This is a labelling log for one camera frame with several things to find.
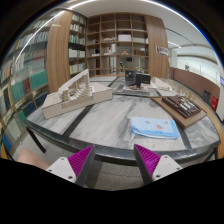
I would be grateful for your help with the wooden back bookshelf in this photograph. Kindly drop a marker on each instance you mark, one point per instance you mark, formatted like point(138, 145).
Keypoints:
point(115, 43)

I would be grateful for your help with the small white architectural model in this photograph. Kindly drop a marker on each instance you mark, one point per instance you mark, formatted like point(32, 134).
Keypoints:
point(163, 87)

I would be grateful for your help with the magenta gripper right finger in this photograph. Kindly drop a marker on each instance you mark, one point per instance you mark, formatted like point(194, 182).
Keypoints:
point(153, 166)

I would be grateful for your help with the white architectural building model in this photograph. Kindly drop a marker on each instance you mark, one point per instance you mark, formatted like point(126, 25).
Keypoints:
point(76, 93)

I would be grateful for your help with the person's bare knee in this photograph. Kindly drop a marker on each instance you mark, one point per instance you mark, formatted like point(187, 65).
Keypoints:
point(28, 157)

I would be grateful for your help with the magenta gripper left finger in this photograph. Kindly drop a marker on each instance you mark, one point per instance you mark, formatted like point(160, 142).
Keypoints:
point(75, 168)

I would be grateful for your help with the red fire cabinet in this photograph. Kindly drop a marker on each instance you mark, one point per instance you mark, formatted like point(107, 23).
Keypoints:
point(214, 102)

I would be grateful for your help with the dark model on wooden board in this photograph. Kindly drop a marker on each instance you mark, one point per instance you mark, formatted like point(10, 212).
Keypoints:
point(183, 111)

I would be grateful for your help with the folded light blue towel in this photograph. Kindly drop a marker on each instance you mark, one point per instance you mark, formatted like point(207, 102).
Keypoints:
point(154, 128)

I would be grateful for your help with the left bookshelf with books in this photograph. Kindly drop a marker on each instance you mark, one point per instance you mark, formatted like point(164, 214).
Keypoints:
point(48, 53)

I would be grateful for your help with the wall poster sign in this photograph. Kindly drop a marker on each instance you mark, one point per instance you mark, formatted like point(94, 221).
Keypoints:
point(162, 51)

